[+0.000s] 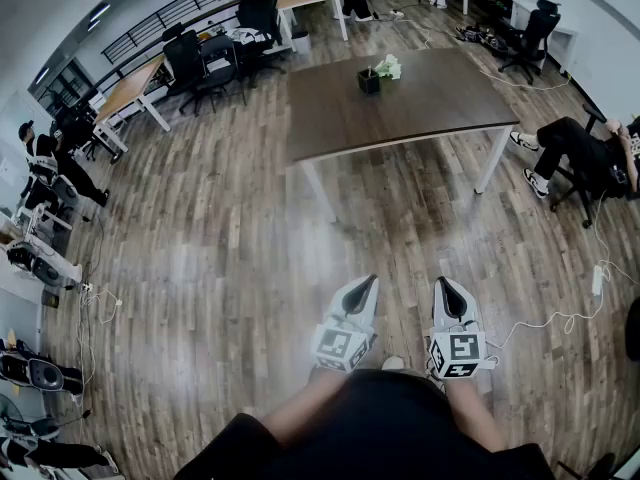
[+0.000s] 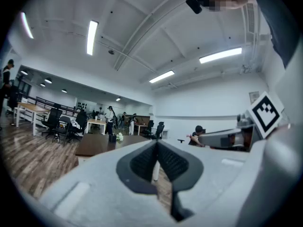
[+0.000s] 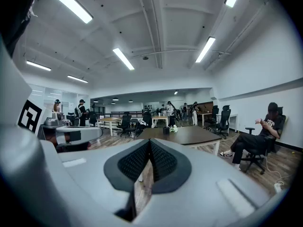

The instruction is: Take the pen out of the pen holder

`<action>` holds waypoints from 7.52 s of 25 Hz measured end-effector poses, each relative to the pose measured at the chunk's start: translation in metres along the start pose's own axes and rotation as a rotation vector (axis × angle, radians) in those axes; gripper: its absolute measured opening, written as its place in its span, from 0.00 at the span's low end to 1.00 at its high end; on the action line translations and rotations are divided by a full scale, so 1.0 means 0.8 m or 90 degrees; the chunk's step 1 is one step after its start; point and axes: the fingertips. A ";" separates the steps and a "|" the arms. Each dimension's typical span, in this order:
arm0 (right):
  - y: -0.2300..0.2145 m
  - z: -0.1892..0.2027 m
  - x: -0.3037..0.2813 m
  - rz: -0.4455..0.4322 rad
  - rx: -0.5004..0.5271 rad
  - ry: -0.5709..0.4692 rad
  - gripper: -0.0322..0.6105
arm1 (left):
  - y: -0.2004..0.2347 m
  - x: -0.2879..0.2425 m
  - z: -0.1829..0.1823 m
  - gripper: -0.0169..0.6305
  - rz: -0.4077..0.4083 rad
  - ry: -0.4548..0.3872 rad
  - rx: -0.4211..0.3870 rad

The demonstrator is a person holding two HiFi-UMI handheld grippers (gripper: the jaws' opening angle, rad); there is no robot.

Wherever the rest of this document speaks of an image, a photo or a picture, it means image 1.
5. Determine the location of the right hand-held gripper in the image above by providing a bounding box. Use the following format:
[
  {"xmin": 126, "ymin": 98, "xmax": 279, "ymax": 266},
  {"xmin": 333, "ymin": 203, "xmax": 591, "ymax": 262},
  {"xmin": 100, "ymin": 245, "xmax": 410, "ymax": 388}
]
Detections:
[{"xmin": 428, "ymin": 276, "xmax": 489, "ymax": 382}]

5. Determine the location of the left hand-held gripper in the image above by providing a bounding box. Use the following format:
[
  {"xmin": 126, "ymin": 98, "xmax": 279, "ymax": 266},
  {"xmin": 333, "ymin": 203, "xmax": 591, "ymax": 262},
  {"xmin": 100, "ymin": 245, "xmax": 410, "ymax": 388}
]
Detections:
[{"xmin": 312, "ymin": 273, "xmax": 380, "ymax": 373}]

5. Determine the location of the small black vase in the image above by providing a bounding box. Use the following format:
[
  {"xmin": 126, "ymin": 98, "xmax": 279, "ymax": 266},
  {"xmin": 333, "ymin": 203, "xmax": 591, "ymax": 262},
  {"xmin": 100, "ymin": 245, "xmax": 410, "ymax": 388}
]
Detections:
[{"xmin": 356, "ymin": 67, "xmax": 382, "ymax": 97}]

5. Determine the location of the person's left forearm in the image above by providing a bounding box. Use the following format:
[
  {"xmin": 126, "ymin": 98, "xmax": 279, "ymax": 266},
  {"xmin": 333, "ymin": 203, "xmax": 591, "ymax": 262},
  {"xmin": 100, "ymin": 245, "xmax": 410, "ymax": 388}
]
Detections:
[{"xmin": 260, "ymin": 366, "xmax": 351, "ymax": 448}]

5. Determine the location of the person's right forearm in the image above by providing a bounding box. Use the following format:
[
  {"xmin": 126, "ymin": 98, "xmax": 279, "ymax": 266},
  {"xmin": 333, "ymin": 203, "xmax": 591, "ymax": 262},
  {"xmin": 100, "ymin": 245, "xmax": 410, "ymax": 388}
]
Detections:
[{"xmin": 442, "ymin": 378, "xmax": 507, "ymax": 454}]

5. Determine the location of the person's black shirt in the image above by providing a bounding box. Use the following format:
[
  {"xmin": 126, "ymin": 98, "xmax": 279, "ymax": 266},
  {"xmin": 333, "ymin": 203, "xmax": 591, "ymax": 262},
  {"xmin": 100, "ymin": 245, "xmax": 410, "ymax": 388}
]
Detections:
[{"xmin": 172, "ymin": 367, "xmax": 556, "ymax": 480}]

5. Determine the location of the dark brown wooden table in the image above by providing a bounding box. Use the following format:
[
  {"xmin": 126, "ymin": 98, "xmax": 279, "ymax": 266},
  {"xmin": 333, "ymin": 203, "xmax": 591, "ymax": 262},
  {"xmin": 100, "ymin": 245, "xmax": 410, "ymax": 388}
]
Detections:
[{"xmin": 285, "ymin": 46, "xmax": 521, "ymax": 224}]

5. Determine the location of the white artificial flower bunch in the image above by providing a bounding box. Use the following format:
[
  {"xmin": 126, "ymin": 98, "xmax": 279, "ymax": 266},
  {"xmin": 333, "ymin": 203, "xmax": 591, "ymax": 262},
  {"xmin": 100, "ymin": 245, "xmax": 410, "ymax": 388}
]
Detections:
[{"xmin": 373, "ymin": 53, "xmax": 403, "ymax": 82}]

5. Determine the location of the pile of black gear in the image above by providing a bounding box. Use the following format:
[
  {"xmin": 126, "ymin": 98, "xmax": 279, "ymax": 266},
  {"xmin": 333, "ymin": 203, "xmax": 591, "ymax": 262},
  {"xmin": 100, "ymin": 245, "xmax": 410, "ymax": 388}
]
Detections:
[{"xmin": 454, "ymin": 24, "xmax": 507, "ymax": 49}]

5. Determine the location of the black metal railing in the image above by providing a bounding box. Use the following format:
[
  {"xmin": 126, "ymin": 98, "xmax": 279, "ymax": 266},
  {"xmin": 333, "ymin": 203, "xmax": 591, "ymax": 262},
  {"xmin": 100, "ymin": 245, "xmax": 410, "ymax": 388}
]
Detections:
[{"xmin": 99, "ymin": 0, "xmax": 241, "ymax": 65}]

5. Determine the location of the black standing fan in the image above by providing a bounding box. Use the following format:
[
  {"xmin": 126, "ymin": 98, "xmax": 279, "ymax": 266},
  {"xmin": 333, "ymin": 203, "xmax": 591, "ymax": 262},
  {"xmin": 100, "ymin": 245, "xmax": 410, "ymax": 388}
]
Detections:
[{"xmin": 0, "ymin": 392, "xmax": 25, "ymax": 437}]

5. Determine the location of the white floor cable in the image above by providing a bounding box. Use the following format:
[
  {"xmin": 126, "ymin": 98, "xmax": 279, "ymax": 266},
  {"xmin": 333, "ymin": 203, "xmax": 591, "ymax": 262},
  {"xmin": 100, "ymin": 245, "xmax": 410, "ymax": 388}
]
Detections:
[
  {"xmin": 487, "ymin": 187, "xmax": 640, "ymax": 352},
  {"xmin": 74, "ymin": 287, "xmax": 124, "ymax": 404}
]

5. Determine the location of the pale yellow floor cable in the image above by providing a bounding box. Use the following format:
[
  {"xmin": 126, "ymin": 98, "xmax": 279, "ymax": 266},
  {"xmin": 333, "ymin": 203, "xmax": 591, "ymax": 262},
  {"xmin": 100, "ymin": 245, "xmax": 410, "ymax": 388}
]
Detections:
[{"xmin": 478, "ymin": 69, "xmax": 572, "ymax": 92}]

